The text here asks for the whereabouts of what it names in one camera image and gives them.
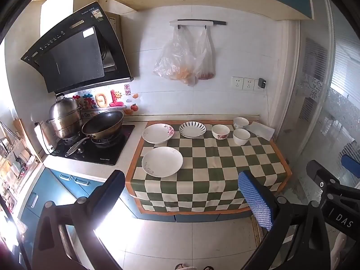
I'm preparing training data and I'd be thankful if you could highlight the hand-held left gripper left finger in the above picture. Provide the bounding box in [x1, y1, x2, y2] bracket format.
[31, 169, 126, 270]

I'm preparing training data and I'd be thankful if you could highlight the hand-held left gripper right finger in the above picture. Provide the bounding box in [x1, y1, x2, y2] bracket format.
[238, 170, 344, 270]

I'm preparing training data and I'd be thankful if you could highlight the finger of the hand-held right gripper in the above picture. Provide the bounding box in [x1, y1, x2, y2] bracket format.
[306, 160, 342, 196]
[340, 155, 360, 179]

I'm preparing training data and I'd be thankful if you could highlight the plain white plate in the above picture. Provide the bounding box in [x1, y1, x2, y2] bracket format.
[141, 146, 183, 178]

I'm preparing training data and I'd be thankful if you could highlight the white bowl dark rim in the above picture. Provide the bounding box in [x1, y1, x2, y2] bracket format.
[232, 128, 251, 146]

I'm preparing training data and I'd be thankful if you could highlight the white plate pink blossom print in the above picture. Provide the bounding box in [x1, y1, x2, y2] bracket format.
[142, 124, 175, 144]

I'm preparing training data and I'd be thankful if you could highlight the white bowl red flower print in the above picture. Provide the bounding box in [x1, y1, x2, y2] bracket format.
[212, 124, 230, 141]

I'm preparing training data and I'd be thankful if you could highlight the white plate black striped rim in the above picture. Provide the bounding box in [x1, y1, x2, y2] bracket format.
[179, 121, 207, 138]

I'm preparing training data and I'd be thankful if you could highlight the person's right hand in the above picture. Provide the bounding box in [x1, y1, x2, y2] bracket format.
[330, 231, 357, 270]

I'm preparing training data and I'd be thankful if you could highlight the black gas stove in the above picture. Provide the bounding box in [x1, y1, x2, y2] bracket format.
[51, 124, 136, 166]

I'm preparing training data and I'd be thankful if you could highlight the green checkered tablecloth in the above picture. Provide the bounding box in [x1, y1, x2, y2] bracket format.
[125, 120, 292, 216]

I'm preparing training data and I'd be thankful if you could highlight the frosted glass sliding door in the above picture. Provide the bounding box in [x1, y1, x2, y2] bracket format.
[298, 0, 360, 180]

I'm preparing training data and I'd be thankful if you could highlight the white paper towel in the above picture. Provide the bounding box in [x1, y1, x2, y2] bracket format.
[247, 121, 275, 141]

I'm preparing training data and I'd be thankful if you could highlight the blue base cabinet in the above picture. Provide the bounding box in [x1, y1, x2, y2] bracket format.
[17, 166, 254, 262]

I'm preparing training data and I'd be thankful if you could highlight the white bowl heart print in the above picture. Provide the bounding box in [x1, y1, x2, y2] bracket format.
[233, 117, 250, 130]

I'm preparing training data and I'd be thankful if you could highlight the white electric kettle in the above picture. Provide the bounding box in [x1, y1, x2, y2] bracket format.
[34, 122, 57, 155]

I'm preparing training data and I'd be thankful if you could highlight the stainless steel steamer pot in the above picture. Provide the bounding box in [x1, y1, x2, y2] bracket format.
[46, 96, 84, 140]

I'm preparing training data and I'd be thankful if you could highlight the dish rack with tableware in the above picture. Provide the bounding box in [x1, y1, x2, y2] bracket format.
[0, 119, 38, 211]

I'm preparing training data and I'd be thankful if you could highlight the wooden cutting board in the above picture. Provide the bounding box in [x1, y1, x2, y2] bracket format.
[13, 118, 24, 138]

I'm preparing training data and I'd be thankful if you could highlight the black range hood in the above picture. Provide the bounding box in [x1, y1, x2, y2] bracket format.
[20, 1, 134, 94]

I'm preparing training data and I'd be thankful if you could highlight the large clear plastic bag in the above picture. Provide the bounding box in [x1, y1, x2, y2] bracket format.
[153, 25, 207, 87]

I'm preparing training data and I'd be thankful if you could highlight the small clear plastic bag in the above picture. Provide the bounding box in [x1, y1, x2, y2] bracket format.
[195, 28, 216, 81]

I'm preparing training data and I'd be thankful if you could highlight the white hood chimney cover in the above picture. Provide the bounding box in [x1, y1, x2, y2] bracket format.
[40, 0, 77, 38]

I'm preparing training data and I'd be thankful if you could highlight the dark wok with metal handle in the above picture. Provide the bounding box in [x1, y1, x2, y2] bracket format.
[65, 110, 124, 157]

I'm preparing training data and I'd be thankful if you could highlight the beige wall box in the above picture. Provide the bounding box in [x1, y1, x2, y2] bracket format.
[105, 12, 123, 78]

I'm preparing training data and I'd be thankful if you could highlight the wall hook rail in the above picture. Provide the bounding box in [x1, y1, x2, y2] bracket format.
[169, 19, 227, 27]

